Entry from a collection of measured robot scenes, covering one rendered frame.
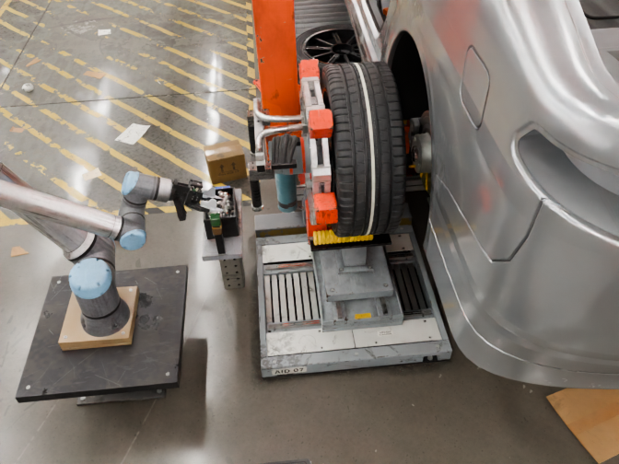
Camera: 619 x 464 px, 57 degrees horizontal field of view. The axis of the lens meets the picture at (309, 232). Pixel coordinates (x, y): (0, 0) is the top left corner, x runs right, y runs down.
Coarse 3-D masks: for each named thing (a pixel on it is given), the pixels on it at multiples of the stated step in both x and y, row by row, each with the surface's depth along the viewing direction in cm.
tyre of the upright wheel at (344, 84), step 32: (352, 64) 204; (384, 64) 202; (352, 96) 190; (384, 96) 191; (352, 128) 187; (384, 128) 187; (352, 160) 187; (384, 160) 188; (352, 192) 192; (384, 192) 193; (352, 224) 204; (384, 224) 205
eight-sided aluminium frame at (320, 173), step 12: (312, 84) 206; (300, 96) 226; (312, 96) 221; (300, 108) 234; (312, 108) 193; (324, 108) 193; (312, 144) 192; (324, 144) 192; (312, 156) 192; (324, 156) 192; (312, 168) 192; (324, 168) 192; (312, 180) 193; (324, 180) 194; (312, 192) 202; (324, 192) 201; (312, 204) 233; (312, 216) 209
